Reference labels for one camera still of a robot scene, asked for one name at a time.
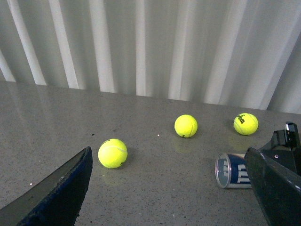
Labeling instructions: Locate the blue white tennis ball can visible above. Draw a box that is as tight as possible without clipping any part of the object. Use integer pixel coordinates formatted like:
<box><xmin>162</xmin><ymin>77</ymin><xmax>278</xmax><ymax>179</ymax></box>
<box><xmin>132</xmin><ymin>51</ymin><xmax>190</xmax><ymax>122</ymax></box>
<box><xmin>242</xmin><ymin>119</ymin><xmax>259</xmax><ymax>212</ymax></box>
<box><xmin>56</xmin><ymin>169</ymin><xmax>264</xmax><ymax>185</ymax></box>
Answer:
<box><xmin>215</xmin><ymin>153</ymin><xmax>252</xmax><ymax>189</ymax></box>

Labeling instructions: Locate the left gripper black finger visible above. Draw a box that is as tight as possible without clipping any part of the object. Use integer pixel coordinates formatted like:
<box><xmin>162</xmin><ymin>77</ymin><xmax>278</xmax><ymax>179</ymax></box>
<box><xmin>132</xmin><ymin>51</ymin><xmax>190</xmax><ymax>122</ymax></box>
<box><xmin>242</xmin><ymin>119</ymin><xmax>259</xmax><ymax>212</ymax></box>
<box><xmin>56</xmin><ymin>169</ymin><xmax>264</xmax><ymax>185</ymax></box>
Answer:
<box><xmin>0</xmin><ymin>146</ymin><xmax>93</xmax><ymax>226</ymax></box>

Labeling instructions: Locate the yellow tennis ball near left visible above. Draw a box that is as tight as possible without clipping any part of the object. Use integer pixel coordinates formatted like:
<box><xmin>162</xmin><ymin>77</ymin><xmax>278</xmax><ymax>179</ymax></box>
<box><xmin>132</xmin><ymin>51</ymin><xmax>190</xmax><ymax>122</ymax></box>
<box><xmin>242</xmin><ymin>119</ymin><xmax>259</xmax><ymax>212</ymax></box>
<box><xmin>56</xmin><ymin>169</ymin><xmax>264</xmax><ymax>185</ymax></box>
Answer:
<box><xmin>98</xmin><ymin>138</ymin><xmax>127</xmax><ymax>169</ymax></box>

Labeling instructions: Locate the yellow tennis ball middle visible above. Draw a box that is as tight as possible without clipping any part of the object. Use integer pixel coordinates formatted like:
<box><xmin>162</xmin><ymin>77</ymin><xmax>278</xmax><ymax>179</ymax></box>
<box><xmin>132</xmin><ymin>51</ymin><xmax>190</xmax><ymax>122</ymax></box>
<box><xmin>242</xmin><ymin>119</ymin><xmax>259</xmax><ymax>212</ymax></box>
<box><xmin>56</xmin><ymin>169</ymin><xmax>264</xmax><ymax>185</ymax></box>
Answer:
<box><xmin>174</xmin><ymin>114</ymin><xmax>198</xmax><ymax>138</ymax></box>

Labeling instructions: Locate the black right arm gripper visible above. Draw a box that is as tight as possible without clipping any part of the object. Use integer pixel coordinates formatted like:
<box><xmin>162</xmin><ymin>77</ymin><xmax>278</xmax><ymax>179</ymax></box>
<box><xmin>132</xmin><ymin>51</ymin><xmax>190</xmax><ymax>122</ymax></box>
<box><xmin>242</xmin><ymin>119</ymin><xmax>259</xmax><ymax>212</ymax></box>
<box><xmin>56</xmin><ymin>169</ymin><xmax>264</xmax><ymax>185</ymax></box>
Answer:
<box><xmin>245</xmin><ymin>121</ymin><xmax>301</xmax><ymax>226</ymax></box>

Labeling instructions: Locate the white pleated curtain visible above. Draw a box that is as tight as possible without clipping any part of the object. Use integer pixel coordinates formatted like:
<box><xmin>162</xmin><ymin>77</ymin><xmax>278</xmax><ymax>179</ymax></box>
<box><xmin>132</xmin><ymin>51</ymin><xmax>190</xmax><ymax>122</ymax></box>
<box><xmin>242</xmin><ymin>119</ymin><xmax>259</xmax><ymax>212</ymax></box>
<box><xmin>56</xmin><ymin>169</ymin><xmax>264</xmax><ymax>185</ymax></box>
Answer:
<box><xmin>0</xmin><ymin>0</ymin><xmax>301</xmax><ymax>113</ymax></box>

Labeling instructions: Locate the yellow Wilson tennis ball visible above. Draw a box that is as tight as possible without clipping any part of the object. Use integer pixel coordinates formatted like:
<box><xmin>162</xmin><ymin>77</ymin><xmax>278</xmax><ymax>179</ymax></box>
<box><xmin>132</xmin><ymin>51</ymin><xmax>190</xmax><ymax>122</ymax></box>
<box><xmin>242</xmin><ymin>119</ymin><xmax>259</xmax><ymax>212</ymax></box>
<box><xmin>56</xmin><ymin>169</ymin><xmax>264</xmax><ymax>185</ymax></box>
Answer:
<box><xmin>233</xmin><ymin>113</ymin><xmax>259</xmax><ymax>136</ymax></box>

